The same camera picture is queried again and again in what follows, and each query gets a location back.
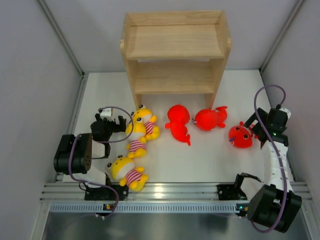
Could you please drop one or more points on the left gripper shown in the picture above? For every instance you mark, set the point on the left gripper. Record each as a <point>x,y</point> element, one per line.
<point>116,125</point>

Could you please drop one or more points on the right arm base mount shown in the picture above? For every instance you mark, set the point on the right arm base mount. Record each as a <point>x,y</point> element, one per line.
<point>228,192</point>

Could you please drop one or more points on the yellow striped plush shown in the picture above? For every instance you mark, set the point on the yellow striped plush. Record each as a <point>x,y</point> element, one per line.
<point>136,133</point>
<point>125,171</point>
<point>149,121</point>

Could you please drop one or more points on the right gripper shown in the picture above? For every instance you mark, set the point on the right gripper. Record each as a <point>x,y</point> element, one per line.
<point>261,113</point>

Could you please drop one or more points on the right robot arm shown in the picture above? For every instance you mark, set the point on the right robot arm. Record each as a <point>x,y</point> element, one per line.
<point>272,201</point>

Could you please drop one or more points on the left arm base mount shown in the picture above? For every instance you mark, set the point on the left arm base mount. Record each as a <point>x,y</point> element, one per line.
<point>105,194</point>

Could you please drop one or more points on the grey slotted cable duct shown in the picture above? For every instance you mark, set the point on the grey slotted cable duct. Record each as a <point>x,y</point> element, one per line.
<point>145,207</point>

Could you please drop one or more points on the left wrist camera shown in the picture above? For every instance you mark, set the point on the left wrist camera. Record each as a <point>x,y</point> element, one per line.
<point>105,112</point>

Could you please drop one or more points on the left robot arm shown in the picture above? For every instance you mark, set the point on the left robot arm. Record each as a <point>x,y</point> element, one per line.
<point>75,155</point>

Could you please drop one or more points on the wooden two-tier shelf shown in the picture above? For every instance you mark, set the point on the wooden two-tier shelf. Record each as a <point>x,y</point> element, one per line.
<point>175,52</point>

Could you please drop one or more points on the yellow striped plush bottom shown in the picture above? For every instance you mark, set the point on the yellow striped plush bottom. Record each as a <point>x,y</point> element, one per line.
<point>125,171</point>

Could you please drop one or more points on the yellow striped plush top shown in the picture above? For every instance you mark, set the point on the yellow striped plush top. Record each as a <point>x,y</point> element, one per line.
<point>149,121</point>

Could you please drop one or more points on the red shark plush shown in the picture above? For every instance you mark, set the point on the red shark plush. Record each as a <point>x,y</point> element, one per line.
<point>241,136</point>
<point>178,117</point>
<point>208,119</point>

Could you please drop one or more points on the aluminium mounting rail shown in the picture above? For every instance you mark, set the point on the aluminium mounting rail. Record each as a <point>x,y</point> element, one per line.
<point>202,191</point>

